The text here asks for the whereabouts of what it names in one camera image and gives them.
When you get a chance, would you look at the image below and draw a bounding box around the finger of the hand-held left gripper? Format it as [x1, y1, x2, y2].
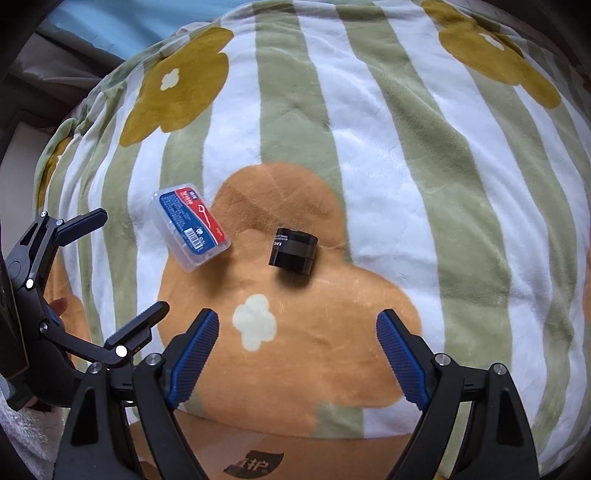
[41, 301, 171, 365]
[14, 208, 108, 289]

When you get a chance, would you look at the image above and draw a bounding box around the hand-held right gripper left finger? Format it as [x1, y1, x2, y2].
[54, 308, 220, 480]

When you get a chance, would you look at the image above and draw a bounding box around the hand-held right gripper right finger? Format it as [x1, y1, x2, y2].
[376, 310, 541, 480]

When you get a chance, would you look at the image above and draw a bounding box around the clear plastic floss pick case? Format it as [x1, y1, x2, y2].
[151, 185, 232, 274]

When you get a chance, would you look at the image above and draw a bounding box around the brown cardboard box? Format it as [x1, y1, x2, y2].
[124, 406, 444, 480]

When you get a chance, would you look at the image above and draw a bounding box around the small black jar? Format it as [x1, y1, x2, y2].
[268, 227, 318, 278]

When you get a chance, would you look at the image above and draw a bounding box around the person's left hand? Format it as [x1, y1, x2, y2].
[48, 298, 70, 330]

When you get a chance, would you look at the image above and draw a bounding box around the brown curtain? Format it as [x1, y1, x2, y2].
[0, 23, 116, 123]

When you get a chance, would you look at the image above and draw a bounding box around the light blue hanging sheet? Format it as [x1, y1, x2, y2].
[34, 0, 185, 61]

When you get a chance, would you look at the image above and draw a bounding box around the striped floral fleece blanket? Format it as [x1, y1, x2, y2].
[32, 0, 591, 480]

